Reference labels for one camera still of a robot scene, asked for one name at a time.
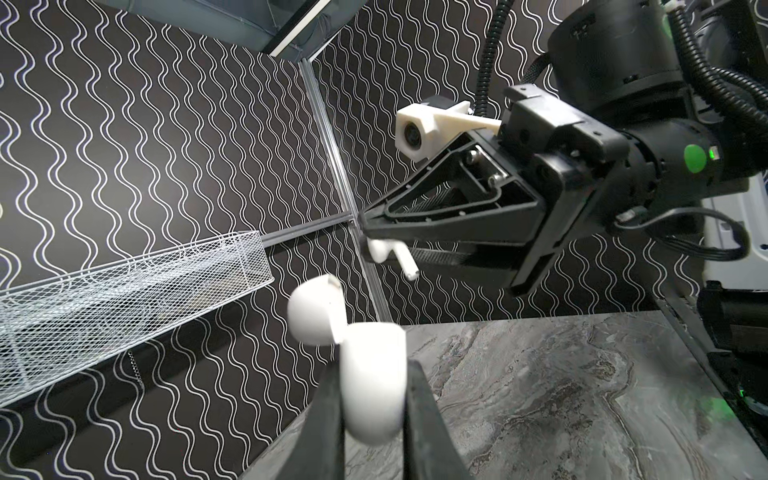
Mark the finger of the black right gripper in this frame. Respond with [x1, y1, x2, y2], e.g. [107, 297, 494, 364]
[410, 245, 522, 288]
[361, 131, 546, 246]

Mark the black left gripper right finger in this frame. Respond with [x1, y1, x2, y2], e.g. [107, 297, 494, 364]
[403, 360, 473, 480]

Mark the white wire mesh basket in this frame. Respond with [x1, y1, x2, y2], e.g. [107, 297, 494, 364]
[1, 231, 274, 405]

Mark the aluminium corner frame post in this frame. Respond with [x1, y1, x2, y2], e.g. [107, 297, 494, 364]
[298, 59, 393, 323]

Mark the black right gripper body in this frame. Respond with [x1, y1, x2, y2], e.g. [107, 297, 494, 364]
[499, 84, 630, 294]

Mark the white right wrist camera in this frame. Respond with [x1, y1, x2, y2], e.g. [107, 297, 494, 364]
[394, 101, 501, 162]

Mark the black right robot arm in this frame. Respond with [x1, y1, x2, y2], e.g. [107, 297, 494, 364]
[360, 1, 767, 417]

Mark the white round disc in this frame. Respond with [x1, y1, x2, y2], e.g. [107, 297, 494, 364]
[287, 274, 407, 446]

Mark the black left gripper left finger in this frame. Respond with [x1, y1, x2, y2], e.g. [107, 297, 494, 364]
[277, 360, 345, 479]

